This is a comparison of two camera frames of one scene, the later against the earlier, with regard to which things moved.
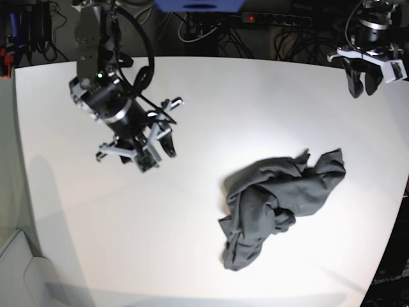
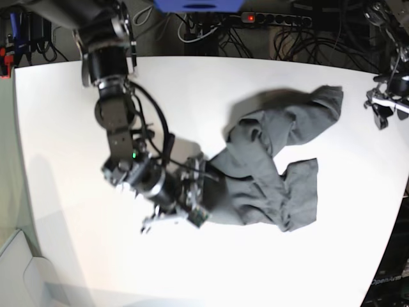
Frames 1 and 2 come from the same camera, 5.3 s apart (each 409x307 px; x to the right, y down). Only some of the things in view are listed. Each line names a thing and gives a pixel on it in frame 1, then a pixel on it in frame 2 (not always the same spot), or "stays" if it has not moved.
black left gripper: x=133 y=125 to x=137 y=172
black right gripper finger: x=354 y=84 to x=381 y=114
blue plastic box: x=199 y=6 stays
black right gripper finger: x=372 y=78 to x=401 y=114
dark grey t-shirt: x=264 y=194 to x=287 y=201
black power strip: x=285 y=20 stays
